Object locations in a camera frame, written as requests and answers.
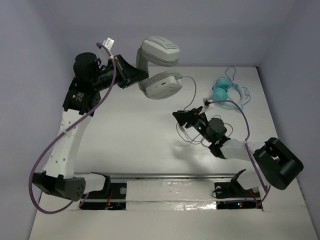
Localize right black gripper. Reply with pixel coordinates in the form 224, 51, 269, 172
173, 106, 213, 143

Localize white headphone cable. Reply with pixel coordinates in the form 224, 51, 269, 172
174, 74, 235, 148

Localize white grey headphones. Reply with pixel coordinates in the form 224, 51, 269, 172
135, 36, 183, 100

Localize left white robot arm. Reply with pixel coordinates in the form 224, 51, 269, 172
29, 52, 149, 202

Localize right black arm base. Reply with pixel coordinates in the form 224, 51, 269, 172
211, 169, 263, 210

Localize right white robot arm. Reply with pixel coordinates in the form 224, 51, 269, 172
172, 107, 304, 197

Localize teal white headphones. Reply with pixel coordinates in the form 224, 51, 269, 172
211, 77, 251, 110

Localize white foil tape strip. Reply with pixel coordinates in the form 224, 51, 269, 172
125, 179, 217, 211

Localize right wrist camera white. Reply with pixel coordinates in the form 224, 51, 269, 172
202, 97, 214, 111

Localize aluminium rail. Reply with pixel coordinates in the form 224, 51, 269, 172
107, 172, 251, 180

